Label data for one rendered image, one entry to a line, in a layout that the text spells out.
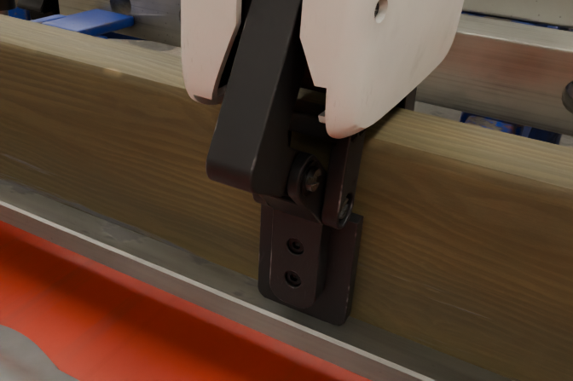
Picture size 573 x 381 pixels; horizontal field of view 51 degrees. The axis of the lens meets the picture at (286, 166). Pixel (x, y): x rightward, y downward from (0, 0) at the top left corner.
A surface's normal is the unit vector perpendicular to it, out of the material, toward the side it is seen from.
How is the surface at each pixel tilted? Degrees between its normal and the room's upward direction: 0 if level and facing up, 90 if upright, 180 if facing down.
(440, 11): 96
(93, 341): 0
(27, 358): 11
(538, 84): 90
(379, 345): 0
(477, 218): 90
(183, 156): 90
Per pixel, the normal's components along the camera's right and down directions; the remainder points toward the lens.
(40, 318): 0.06, -0.89
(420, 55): 0.86, 0.39
